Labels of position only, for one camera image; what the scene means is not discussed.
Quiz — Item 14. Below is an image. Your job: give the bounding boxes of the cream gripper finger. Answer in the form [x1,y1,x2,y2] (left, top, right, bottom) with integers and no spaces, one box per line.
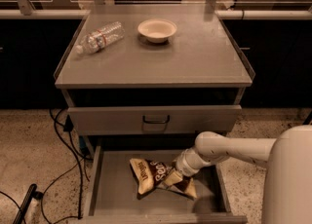
[163,169,183,187]

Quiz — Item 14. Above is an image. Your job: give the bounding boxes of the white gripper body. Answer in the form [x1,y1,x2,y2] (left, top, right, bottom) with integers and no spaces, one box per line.
[175,148,204,176]

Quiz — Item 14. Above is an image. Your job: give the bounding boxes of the brown chip bag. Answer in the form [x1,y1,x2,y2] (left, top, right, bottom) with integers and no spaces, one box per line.
[130,158,197,199]

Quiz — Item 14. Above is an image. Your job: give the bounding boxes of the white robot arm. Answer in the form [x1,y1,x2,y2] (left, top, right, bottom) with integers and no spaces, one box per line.
[170,125,312,224]

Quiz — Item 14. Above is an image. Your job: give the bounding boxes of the open middle drawer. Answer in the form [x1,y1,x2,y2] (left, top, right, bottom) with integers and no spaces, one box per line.
[83,136,247,224]

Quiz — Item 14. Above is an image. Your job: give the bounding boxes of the grey drawer cabinet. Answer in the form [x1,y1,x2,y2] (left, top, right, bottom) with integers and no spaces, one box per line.
[53,3,256,158]

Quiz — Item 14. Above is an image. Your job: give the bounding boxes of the closed top drawer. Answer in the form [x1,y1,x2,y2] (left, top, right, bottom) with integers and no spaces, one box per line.
[68,105,242,135]

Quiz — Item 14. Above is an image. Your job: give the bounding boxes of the white paper bowl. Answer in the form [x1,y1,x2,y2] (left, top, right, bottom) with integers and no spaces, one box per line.
[137,19,177,44]

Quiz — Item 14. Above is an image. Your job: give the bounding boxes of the black power strip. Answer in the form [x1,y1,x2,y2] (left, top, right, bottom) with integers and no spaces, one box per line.
[13,184,43,224]

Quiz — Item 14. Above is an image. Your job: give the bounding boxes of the clear plastic water bottle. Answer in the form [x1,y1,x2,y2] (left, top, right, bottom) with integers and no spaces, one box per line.
[76,21,125,55]

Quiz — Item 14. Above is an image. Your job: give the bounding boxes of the black floor cable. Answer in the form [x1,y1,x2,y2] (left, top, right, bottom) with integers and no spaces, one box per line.
[0,108,94,224]

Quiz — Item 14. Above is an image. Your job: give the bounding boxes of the white horizontal rail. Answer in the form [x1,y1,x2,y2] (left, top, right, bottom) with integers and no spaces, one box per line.
[0,10,312,20]

